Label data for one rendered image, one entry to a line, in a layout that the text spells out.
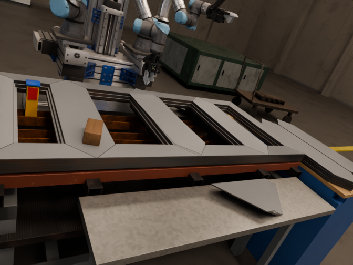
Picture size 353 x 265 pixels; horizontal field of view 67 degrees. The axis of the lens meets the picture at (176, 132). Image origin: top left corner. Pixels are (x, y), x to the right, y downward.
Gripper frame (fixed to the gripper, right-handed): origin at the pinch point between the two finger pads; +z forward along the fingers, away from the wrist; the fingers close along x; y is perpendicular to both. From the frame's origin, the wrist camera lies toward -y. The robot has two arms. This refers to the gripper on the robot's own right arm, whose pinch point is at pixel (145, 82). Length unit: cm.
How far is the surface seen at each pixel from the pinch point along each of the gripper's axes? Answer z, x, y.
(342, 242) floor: 93, 188, 84
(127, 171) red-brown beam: 14, -32, 69
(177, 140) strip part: 7, -4, 56
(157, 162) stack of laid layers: 10, -20, 69
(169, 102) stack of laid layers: 9.8, 17.7, 4.5
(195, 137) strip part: 7, 7, 53
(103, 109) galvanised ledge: 25.7, -18.9, -11.0
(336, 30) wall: -151, 1030, -565
